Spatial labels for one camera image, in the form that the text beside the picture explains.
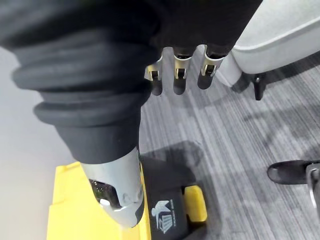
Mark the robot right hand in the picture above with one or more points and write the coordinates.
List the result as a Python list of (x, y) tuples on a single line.
[(82, 75)]

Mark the black yellow pedal trash can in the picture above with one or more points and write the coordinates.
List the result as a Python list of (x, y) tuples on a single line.
[(170, 190)]

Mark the black sofa leg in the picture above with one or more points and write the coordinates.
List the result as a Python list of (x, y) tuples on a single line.
[(259, 85)]

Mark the light grey sofa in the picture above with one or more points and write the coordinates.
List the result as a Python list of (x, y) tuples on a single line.
[(272, 32)]

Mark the robot silver leg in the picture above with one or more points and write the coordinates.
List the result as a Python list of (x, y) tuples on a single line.
[(314, 185)]

